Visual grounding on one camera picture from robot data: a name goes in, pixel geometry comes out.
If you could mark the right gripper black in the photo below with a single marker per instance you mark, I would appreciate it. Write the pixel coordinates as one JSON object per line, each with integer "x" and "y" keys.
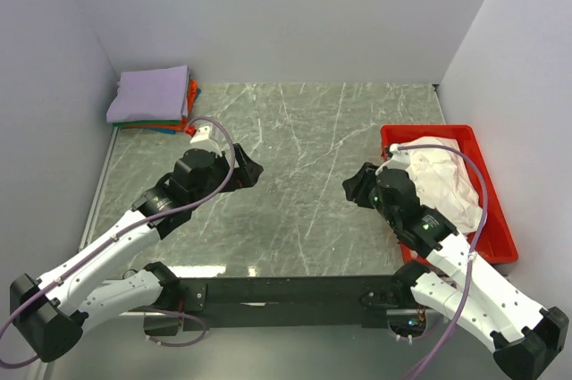
{"x": 356, "y": 186}

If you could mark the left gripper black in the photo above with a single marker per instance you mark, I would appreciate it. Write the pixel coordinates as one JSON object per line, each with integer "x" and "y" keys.
{"x": 246, "y": 173}

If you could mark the white t shirt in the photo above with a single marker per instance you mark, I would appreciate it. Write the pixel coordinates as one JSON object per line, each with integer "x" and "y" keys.
{"x": 442, "y": 181}

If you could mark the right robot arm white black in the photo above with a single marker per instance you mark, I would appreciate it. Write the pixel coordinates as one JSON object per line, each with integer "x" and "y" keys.
{"x": 523, "y": 336}

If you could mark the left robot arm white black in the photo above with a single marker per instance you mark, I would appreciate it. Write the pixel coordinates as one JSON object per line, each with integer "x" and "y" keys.
{"x": 53, "y": 311}

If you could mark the folded lilac t shirt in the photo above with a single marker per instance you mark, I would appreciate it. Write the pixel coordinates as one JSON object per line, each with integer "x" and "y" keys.
{"x": 159, "y": 94}

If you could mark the folded green t shirt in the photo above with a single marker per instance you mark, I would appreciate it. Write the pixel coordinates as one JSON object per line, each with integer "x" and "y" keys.
{"x": 168, "y": 124}

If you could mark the black base bar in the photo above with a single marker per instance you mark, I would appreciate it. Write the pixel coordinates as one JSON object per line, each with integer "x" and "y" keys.
{"x": 232, "y": 302}

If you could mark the red plastic bin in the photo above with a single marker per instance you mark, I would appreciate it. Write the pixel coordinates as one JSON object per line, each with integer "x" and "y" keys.
{"x": 495, "y": 244}

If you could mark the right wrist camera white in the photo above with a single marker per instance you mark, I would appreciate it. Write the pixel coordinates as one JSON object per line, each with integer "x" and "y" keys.
{"x": 396, "y": 159}

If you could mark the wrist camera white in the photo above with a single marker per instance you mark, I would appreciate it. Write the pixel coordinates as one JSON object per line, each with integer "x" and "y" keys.
{"x": 396, "y": 159}
{"x": 208, "y": 138}

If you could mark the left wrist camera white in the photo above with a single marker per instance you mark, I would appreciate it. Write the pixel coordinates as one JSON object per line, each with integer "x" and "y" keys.
{"x": 208, "y": 138}

